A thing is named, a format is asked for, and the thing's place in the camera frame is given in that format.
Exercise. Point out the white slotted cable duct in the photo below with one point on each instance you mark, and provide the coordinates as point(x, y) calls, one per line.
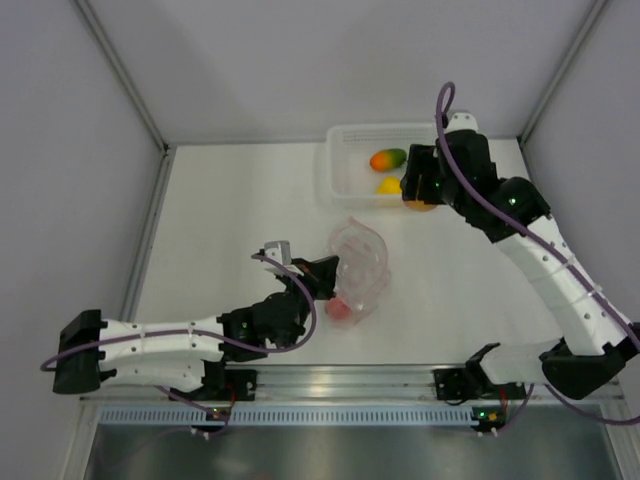
point(332, 415)

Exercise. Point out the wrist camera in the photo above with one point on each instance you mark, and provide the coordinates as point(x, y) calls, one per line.
point(460, 121)
point(279, 252)

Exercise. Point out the clear zip top bag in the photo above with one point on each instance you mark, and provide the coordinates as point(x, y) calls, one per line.
point(363, 270)

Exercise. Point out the orange green fake mango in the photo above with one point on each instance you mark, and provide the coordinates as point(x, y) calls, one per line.
point(388, 159)

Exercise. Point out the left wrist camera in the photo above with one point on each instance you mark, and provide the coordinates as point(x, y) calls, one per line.
point(279, 252)

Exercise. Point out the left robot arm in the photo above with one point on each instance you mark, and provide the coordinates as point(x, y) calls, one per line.
point(189, 358)

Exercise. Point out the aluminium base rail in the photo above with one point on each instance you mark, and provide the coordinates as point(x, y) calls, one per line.
point(329, 385)

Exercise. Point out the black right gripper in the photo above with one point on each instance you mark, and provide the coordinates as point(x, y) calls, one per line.
point(421, 162)

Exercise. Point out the yellow fake pepper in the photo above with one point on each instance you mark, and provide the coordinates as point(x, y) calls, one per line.
point(389, 186)

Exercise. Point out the orange peach fake fruit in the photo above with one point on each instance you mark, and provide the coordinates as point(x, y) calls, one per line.
point(419, 206)

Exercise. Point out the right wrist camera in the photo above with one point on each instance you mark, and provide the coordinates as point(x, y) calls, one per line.
point(460, 121)

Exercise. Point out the white plastic basket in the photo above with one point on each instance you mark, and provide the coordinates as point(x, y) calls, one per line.
point(366, 162)

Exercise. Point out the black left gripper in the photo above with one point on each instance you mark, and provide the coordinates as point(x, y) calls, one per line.
point(319, 275)

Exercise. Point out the red fake strawberry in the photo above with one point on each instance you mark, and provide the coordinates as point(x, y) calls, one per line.
point(338, 311)

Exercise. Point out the aluminium frame rail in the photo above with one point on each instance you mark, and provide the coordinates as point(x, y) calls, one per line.
point(105, 45)

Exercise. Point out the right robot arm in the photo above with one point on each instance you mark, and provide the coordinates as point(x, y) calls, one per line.
point(594, 345)

